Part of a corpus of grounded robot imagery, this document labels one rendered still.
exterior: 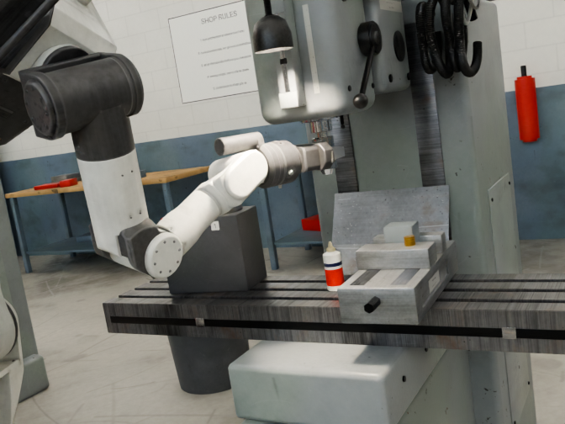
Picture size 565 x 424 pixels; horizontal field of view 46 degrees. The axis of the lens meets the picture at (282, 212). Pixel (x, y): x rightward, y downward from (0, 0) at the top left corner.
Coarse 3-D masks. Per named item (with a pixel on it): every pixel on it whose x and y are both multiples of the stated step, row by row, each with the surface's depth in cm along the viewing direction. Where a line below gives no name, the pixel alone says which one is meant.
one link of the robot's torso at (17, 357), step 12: (0, 360) 132; (12, 360) 131; (0, 372) 125; (12, 372) 128; (0, 384) 128; (12, 384) 128; (0, 396) 129; (12, 396) 129; (0, 408) 129; (12, 408) 129; (0, 420) 130; (12, 420) 129
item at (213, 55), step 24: (240, 0) 613; (168, 24) 656; (192, 24) 643; (216, 24) 631; (240, 24) 618; (192, 48) 649; (216, 48) 636; (240, 48) 623; (192, 72) 655; (216, 72) 642; (240, 72) 629; (192, 96) 661; (216, 96) 647
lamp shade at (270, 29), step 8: (264, 16) 118; (272, 16) 117; (256, 24) 117; (264, 24) 116; (272, 24) 116; (280, 24) 116; (256, 32) 117; (264, 32) 116; (272, 32) 115; (280, 32) 116; (288, 32) 117; (256, 40) 117; (264, 40) 116; (272, 40) 116; (280, 40) 116; (288, 40) 117; (256, 48) 117; (264, 48) 116; (272, 48) 116; (280, 48) 122; (288, 48) 121
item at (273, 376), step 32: (256, 352) 138; (288, 352) 136; (320, 352) 133; (352, 352) 130; (384, 352) 128; (416, 352) 135; (256, 384) 132; (288, 384) 128; (320, 384) 124; (352, 384) 121; (384, 384) 119; (416, 384) 134; (256, 416) 133; (288, 416) 129; (320, 416) 126; (352, 416) 122; (384, 416) 119
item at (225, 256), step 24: (240, 216) 156; (216, 240) 157; (240, 240) 155; (192, 264) 161; (216, 264) 158; (240, 264) 156; (264, 264) 166; (192, 288) 162; (216, 288) 160; (240, 288) 157
